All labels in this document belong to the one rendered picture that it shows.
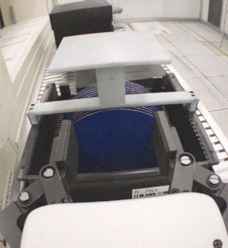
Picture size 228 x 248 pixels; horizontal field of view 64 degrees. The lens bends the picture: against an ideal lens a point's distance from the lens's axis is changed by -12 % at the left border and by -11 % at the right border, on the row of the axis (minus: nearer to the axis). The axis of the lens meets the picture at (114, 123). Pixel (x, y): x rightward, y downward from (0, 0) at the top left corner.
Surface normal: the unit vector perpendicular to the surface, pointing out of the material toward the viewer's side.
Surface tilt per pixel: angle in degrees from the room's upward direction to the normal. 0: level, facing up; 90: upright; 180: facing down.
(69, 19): 90
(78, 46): 0
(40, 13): 90
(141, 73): 0
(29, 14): 90
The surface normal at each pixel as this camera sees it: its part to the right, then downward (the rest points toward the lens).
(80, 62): -0.06, -0.73
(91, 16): 0.18, 0.65
